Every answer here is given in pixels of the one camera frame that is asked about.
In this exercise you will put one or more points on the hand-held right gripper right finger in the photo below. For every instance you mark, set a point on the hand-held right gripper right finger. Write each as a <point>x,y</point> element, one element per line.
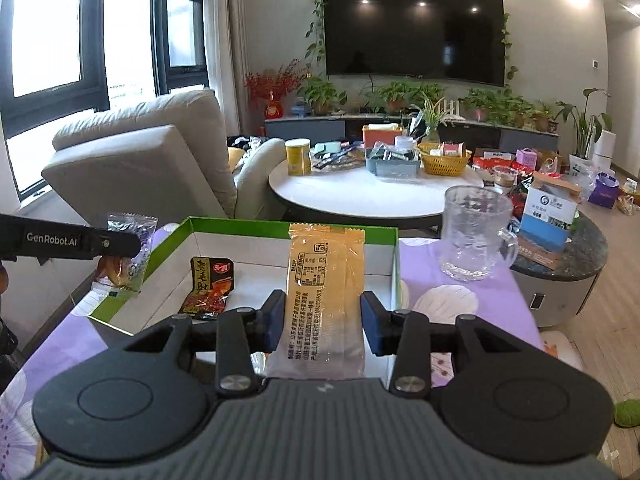
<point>372,325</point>

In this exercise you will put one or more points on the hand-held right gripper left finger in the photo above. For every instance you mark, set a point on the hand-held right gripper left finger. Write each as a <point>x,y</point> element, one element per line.
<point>275,317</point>

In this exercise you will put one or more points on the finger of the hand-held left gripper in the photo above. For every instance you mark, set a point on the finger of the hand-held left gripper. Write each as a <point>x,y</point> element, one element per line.
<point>117,244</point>

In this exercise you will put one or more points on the clear brown pastry packet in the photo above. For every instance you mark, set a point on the clear brown pastry packet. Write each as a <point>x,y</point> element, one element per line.
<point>122,272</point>

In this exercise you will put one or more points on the long yellow snack packet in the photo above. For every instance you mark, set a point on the long yellow snack packet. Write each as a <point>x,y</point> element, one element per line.
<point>320,285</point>

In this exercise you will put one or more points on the red black spicy snack packet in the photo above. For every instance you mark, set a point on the red black spicy snack packet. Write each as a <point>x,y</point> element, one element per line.
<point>210,290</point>

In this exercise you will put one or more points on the green cardboard box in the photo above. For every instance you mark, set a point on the green cardboard box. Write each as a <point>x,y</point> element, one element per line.
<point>240,245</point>

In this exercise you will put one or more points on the purple floral tablecloth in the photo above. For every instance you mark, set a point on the purple floral tablecloth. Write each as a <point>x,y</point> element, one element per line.
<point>450,305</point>

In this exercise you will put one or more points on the beige armchair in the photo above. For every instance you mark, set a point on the beige armchair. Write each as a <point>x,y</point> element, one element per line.
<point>140,160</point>

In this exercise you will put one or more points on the round white coffee table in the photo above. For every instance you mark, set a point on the round white coffee table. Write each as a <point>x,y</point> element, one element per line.
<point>360,190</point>

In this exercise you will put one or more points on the grey plastic basket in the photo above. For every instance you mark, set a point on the grey plastic basket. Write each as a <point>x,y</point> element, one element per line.
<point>392,165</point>

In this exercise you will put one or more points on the yellow canister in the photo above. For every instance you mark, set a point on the yellow canister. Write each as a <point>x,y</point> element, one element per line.
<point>298,157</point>

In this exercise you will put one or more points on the yellow wicker basket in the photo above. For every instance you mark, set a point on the yellow wicker basket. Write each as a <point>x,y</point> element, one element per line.
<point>444,162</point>

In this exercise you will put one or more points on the orange tissue box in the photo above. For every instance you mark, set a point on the orange tissue box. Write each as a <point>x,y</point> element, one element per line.
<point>381,136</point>

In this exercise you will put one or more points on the dark television cabinet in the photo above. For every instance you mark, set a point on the dark television cabinet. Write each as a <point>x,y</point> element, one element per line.
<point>320,127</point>

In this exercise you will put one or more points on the white blue cardboard box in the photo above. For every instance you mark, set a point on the white blue cardboard box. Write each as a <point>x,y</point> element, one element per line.
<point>545,220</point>

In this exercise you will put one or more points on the dark round side table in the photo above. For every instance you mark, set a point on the dark round side table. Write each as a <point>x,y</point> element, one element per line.
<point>575,265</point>

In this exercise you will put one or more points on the spider plant in vase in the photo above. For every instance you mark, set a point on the spider plant in vase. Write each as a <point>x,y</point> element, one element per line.
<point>432,117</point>

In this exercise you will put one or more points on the red flower arrangement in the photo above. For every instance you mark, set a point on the red flower arrangement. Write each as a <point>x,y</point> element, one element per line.
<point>270,87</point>

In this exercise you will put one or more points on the pink gift box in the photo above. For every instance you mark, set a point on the pink gift box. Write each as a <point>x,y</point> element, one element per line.
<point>527,158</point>

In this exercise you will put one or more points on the small leafy potted plant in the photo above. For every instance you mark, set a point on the small leafy potted plant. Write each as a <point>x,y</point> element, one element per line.
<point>320,94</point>

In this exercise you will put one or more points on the wide leafy potted plant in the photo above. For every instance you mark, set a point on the wide leafy potted plant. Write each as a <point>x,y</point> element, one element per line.
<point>400,92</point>

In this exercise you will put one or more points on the row of potted plants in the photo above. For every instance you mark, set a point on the row of potted plants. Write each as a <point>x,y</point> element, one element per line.
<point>495,105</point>

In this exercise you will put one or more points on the purple gift bag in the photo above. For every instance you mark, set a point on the purple gift bag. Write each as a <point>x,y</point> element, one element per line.
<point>603,191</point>

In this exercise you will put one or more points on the green fuzzy floor item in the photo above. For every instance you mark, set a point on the green fuzzy floor item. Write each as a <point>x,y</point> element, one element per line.
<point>627,414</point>

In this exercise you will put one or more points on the white air purifier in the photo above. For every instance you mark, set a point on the white air purifier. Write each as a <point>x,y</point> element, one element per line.
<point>604,147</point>

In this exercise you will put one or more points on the tall broad leaf plant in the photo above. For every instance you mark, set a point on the tall broad leaf plant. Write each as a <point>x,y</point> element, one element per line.
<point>585,120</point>

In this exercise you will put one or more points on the black frame window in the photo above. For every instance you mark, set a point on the black frame window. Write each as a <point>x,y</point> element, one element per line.
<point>45,25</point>

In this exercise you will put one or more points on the wall television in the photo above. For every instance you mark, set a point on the wall television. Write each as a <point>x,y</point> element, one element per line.
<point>410,30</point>

